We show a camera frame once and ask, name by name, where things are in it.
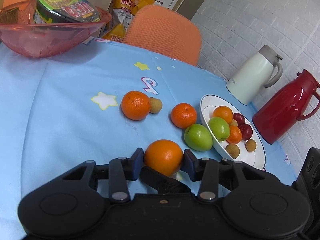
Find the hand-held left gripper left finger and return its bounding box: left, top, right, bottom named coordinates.
left=61, top=147, right=145, bottom=203

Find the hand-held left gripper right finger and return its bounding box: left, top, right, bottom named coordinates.
left=183, top=149, right=273, bottom=202

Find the smooth orange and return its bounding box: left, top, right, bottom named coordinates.
left=212, top=106, right=233, bottom=124
left=144, top=139, right=184, bottom=177

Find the green apple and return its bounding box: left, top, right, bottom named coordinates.
left=184, top=123, right=213, bottom=152
left=208, top=117, right=230, bottom=142

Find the bumpy mandarin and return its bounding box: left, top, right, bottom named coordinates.
left=170, top=103, right=197, bottom=128
left=226, top=125, right=243, bottom=145
left=121, top=91, right=152, bottom=121

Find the white plate with blue rim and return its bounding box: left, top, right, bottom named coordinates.
left=200, top=94, right=266, bottom=171

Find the dark red plum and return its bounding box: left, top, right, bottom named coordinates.
left=232, top=113, right=246, bottom=127
left=239, top=123, right=253, bottom=141

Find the red thermos jug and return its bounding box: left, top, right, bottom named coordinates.
left=251, top=69, right=320, bottom=145

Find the blue printed tablecloth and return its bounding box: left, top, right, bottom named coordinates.
left=0, top=37, right=298, bottom=240

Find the white thermos jug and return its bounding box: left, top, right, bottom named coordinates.
left=226, top=45, right=284, bottom=106

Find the pink transparent bowl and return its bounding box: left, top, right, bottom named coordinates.
left=0, top=0, right=113, bottom=58

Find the yellow snack bag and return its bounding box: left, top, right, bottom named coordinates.
left=101, top=0, right=157, bottom=43

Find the instant noodle cup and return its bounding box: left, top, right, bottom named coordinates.
left=33, top=0, right=102, bottom=24

